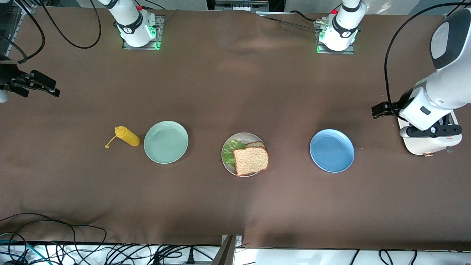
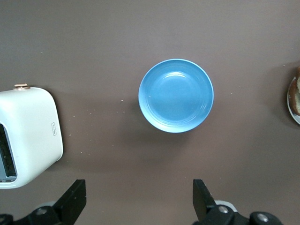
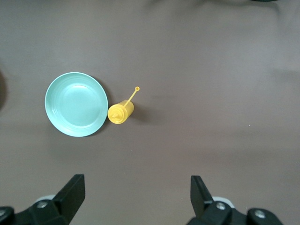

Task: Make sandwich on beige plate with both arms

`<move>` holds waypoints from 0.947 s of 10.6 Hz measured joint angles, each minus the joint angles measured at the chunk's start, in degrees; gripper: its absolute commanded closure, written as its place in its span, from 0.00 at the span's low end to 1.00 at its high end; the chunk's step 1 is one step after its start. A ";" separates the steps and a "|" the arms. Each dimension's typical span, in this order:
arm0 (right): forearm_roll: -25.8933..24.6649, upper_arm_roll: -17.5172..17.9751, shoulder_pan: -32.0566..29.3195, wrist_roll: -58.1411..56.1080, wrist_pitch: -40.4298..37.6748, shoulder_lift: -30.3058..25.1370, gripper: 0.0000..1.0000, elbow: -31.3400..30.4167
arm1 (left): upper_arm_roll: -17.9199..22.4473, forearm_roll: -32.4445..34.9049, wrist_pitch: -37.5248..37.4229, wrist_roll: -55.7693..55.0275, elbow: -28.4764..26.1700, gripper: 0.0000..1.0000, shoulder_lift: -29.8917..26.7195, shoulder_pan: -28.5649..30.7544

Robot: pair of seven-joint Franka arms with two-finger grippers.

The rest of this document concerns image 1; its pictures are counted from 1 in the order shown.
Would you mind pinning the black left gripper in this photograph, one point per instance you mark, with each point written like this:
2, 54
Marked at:
403, 99

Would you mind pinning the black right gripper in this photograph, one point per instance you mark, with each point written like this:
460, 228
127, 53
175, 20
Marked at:
9, 78

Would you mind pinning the yellow mustard squeeze bottle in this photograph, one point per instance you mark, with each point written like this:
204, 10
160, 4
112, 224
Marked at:
128, 137

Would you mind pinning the brown bread slice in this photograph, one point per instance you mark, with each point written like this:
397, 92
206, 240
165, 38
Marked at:
255, 144
252, 161

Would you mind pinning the green lettuce leaf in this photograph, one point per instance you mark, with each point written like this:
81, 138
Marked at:
230, 152

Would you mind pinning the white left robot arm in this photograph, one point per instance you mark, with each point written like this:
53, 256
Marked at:
441, 84

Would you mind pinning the blue plate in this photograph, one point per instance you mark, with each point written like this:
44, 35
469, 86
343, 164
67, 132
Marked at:
332, 151

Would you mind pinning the green plate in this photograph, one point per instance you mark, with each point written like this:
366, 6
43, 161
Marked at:
165, 141

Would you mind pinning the beige plate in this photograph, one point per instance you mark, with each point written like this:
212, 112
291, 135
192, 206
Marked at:
239, 137

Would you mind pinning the white toaster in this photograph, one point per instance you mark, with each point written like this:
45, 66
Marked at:
427, 145

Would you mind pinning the thin grey rod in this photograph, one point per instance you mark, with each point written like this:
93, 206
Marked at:
169, 17

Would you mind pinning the brown tablecloth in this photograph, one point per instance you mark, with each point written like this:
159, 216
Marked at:
235, 92

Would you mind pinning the grey power strip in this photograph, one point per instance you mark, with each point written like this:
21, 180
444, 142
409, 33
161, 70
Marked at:
239, 4

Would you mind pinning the black power plug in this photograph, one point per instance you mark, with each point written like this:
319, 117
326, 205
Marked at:
190, 257

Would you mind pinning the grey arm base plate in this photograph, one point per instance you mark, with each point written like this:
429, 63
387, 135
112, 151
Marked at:
349, 52
159, 27

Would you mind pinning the aluminium frame profile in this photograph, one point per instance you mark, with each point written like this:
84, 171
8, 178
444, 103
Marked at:
27, 7

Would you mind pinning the silver metal bracket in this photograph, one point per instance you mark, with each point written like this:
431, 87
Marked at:
238, 241

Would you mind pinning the dark grey post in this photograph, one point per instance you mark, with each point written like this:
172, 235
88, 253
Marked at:
226, 254

